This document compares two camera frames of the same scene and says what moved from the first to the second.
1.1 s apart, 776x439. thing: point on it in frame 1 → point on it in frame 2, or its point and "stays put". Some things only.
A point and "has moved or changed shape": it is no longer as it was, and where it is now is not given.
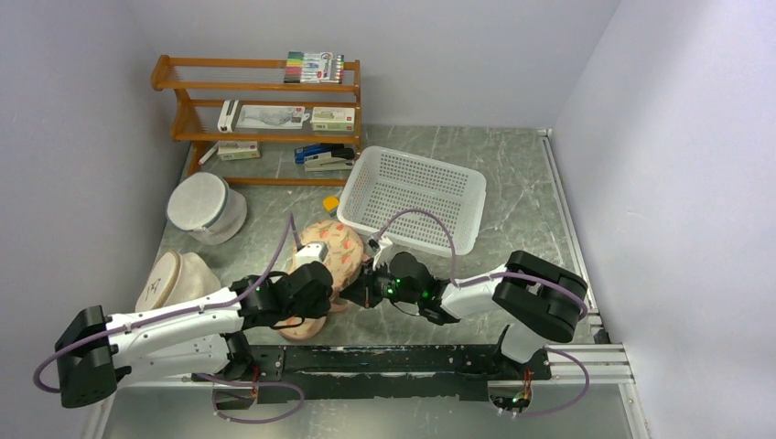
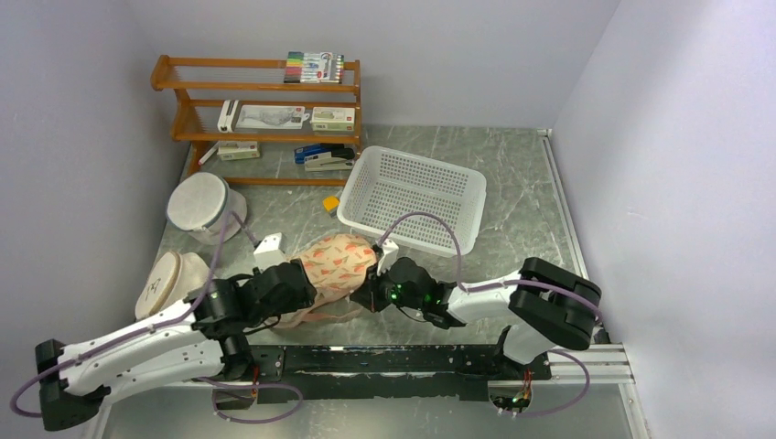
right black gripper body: [391, 290] stays put
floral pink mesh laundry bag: [345, 252] has moved or changed shape
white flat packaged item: [271, 117] stays put
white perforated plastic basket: [387, 182] stays put
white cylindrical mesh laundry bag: [207, 208] stays put
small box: [309, 252] → [271, 251]
